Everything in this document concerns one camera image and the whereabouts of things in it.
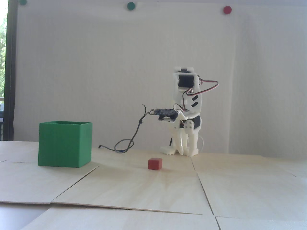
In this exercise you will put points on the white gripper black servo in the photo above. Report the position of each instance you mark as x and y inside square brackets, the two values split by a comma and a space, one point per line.
[191, 125]

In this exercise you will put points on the red block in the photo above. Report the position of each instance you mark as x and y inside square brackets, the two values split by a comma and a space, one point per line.
[154, 164]

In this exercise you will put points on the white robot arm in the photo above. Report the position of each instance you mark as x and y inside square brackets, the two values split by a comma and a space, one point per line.
[175, 95]

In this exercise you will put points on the green box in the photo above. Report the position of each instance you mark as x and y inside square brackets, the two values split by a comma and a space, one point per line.
[60, 143]

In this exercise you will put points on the red white black servo wiring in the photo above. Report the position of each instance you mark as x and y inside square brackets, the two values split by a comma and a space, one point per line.
[211, 81]

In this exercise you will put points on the white paper backdrop sheet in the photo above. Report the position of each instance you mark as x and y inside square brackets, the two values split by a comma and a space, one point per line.
[72, 71]

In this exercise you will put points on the red round magnet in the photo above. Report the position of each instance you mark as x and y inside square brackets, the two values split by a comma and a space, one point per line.
[227, 9]

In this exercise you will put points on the green round magnet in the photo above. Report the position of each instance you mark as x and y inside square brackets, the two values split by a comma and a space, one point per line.
[23, 2]
[131, 6]

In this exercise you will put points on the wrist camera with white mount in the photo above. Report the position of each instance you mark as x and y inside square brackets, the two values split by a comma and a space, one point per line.
[165, 112]

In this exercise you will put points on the dark window frame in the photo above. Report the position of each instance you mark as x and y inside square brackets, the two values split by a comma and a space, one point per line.
[10, 71]

